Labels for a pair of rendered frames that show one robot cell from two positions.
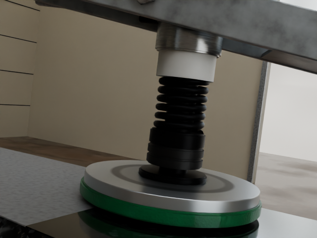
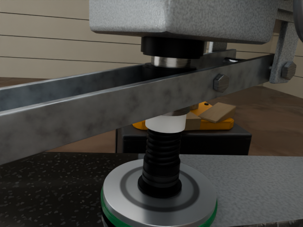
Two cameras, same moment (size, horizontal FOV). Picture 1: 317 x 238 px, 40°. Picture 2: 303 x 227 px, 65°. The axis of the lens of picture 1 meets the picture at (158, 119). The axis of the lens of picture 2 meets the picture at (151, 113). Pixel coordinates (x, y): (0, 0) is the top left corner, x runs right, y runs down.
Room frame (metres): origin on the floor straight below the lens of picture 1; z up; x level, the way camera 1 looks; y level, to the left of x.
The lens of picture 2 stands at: (0.82, -0.30, 1.12)
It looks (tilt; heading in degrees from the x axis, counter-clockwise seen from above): 17 degrees down; 140
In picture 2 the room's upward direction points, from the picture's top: 4 degrees clockwise
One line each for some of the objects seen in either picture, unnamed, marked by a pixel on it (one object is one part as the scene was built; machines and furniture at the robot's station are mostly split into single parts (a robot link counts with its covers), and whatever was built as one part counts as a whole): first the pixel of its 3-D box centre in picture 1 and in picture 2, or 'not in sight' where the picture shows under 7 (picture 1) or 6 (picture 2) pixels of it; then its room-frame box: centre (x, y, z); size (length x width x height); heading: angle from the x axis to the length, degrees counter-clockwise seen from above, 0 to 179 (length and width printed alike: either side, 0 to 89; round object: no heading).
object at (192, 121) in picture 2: not in sight; (179, 116); (0.13, 0.44, 0.81); 0.20 x 0.10 x 0.05; 160
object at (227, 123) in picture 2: not in sight; (173, 109); (-0.07, 0.60, 0.76); 0.49 x 0.49 x 0.05; 62
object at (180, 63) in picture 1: (186, 64); (165, 115); (0.53, -0.03, 0.99); 0.07 x 0.07 x 0.04
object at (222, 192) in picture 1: (171, 182); (159, 187); (0.53, -0.03, 0.85); 0.21 x 0.21 x 0.01
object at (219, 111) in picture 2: not in sight; (217, 111); (0.16, 0.67, 0.80); 0.20 x 0.10 x 0.05; 99
